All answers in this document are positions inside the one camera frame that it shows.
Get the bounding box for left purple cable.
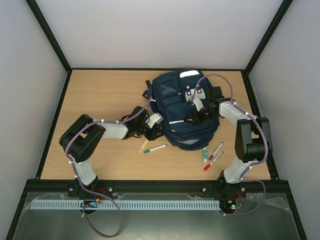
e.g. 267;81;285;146
64;97;124;237

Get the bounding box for white glue stick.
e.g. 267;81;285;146
202;147;208;163

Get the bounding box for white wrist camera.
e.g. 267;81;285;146
188;96;204;112
147;113;163;129

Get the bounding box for black enclosure frame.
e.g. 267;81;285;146
4;0;308;240

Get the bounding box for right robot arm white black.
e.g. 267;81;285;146
185;87;272;196

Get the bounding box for yellow highlighter pen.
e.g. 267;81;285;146
139;139;149;152

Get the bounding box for purple capped white marker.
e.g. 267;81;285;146
208;142;223;161

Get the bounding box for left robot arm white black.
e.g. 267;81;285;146
59;106;164;186

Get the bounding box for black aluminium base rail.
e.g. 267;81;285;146
26;179;248;198

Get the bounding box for teal capped white marker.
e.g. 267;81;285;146
143;144;168;154

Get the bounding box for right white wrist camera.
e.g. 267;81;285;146
188;96;204;112

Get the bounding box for red capped white marker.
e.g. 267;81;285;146
203;151;224;171

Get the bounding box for light blue slotted cable duct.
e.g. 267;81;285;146
30;199;220;211

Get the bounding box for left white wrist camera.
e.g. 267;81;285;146
147;113;163;129

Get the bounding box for navy blue student backpack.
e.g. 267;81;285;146
142;69;220;151

